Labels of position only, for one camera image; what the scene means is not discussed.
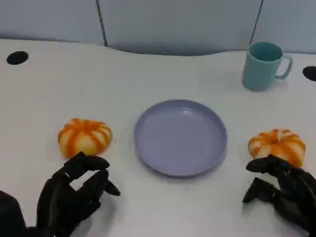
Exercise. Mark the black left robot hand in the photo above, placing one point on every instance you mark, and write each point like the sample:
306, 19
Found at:
61, 197

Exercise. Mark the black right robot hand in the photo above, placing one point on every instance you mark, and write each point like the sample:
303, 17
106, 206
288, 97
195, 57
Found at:
293, 195

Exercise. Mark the orange and white bread roll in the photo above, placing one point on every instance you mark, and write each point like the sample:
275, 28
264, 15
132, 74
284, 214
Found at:
277, 145
85, 138

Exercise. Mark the black table grommet hole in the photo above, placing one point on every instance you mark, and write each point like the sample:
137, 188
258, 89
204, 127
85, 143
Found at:
17, 58
310, 73

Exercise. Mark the lilac plate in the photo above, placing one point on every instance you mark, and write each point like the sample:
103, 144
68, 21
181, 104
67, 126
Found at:
180, 138

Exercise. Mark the pale green mug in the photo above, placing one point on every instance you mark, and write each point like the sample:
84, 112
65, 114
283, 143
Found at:
259, 69

